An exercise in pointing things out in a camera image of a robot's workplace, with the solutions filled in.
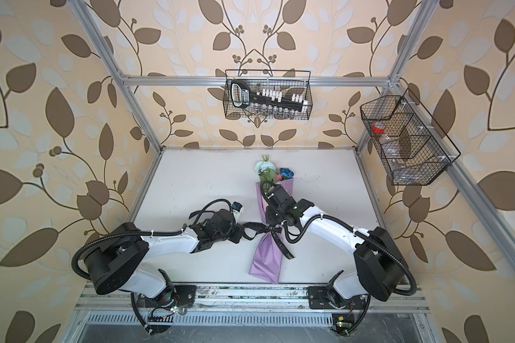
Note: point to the black wire basket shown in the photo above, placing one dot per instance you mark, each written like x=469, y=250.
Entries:
x=291, y=77
x=426, y=147

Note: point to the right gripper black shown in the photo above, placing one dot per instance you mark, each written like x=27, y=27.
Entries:
x=269, y=214

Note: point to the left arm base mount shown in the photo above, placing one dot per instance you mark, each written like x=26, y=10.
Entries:
x=171, y=298

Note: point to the red capped clear bottle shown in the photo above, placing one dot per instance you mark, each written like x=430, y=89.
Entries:
x=389, y=146

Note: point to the pink purple wrapping paper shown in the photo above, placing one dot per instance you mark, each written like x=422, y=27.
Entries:
x=268, y=258

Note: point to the black socket tool set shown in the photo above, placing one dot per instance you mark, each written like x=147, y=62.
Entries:
x=259, y=96

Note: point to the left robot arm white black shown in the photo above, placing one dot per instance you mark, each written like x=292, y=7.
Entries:
x=118, y=261

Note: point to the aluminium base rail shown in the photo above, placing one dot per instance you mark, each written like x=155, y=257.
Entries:
x=237, y=297

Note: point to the pale green fake flower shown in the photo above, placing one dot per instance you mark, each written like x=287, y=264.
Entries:
x=264, y=165

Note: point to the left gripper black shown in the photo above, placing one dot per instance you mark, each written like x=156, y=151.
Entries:
x=238, y=237

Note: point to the back black wire basket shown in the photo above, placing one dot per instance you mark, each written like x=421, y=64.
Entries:
x=291, y=77

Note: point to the blue fake rose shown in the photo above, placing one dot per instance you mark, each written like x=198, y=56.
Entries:
x=286, y=173

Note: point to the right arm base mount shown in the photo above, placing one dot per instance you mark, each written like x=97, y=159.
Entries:
x=326, y=298

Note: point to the right black wire basket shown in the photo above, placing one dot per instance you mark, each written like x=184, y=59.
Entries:
x=426, y=147

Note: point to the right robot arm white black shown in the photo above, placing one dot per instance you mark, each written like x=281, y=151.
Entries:
x=378, y=271

